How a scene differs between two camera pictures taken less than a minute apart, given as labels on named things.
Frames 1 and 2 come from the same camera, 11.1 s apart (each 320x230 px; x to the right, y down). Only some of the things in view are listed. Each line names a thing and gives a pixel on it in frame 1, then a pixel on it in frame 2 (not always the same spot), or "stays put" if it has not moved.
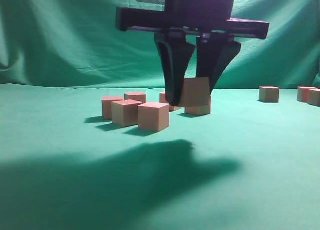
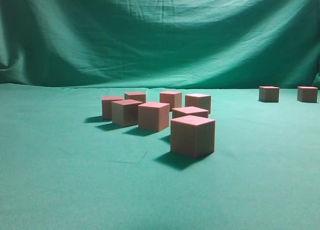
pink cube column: (302, 93) stays put
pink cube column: (269, 93) stays put
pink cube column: (136, 96) stays put
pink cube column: (199, 109) -> (201, 101)
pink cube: (153, 116) stays put
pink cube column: (196, 92) -> (191, 110)
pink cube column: (107, 106) stays put
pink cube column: (125, 112) stays put
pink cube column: (313, 96) -> (192, 136)
